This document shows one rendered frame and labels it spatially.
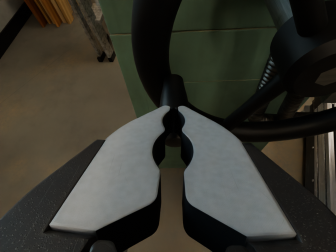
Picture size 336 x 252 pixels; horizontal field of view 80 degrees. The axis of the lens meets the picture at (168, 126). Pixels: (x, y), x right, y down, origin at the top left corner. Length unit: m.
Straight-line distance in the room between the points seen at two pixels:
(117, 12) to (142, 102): 0.23
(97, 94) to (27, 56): 0.65
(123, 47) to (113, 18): 0.05
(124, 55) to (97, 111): 0.82
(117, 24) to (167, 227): 0.77
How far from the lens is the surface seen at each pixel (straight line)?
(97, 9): 1.41
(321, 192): 0.91
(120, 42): 0.39
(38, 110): 1.37
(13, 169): 1.25
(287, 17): 0.22
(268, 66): 0.29
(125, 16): 0.36
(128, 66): 0.43
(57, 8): 1.88
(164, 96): 0.15
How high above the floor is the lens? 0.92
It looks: 60 degrees down
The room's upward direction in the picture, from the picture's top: 5 degrees counter-clockwise
